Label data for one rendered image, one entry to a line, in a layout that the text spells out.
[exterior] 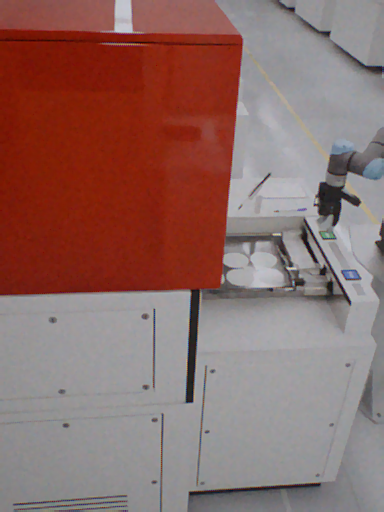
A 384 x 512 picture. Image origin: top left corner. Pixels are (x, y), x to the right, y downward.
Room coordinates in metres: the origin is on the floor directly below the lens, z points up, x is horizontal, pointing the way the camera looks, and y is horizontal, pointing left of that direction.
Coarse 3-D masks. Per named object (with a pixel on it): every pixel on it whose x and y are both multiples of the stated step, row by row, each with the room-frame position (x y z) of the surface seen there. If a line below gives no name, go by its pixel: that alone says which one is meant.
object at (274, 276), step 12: (228, 240) 1.83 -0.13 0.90; (240, 240) 1.83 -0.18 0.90; (252, 240) 1.84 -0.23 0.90; (264, 240) 1.85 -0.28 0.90; (228, 252) 1.75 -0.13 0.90; (240, 252) 1.75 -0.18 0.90; (252, 252) 1.75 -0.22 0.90; (264, 252) 1.76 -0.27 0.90; (276, 252) 1.76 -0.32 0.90; (252, 264) 1.67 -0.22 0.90; (276, 264) 1.68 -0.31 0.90; (264, 276) 1.60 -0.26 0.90; (276, 276) 1.60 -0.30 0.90; (228, 288) 1.52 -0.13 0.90
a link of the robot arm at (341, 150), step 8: (336, 144) 1.78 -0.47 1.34; (344, 144) 1.78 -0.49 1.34; (352, 144) 1.79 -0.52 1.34; (336, 152) 1.77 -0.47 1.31; (344, 152) 1.76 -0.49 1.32; (352, 152) 1.77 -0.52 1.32; (336, 160) 1.77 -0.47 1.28; (344, 160) 1.75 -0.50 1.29; (328, 168) 1.79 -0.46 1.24; (336, 168) 1.77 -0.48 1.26; (344, 168) 1.75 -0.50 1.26
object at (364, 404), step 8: (376, 280) 1.92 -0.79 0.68; (376, 288) 1.91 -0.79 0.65; (376, 312) 1.88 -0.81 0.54; (376, 320) 1.88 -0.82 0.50; (376, 328) 1.87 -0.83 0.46; (376, 336) 1.87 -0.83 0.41; (376, 344) 1.86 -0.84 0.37; (376, 352) 1.86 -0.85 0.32; (376, 360) 1.86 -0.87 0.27; (376, 368) 1.87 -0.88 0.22; (368, 376) 1.86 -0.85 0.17; (376, 376) 1.87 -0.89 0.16; (368, 384) 1.86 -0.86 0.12; (376, 384) 1.88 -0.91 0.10; (368, 392) 1.84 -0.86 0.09; (376, 392) 1.91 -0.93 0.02; (360, 400) 1.85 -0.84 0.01; (368, 400) 1.82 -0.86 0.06; (376, 400) 1.86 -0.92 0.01; (360, 408) 1.80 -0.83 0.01; (368, 408) 1.80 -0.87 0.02; (376, 408) 1.81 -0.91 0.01; (368, 416) 1.76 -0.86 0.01; (376, 416) 1.76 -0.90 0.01
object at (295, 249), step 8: (280, 240) 1.92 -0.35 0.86; (288, 240) 1.89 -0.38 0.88; (296, 240) 1.89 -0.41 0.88; (288, 248) 1.83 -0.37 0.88; (296, 248) 1.83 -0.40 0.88; (304, 248) 1.83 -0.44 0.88; (288, 256) 1.79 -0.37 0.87; (296, 256) 1.77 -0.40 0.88; (304, 256) 1.77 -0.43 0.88; (296, 272) 1.67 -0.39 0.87; (304, 288) 1.57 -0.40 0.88; (312, 288) 1.57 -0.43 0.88; (320, 288) 1.57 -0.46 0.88
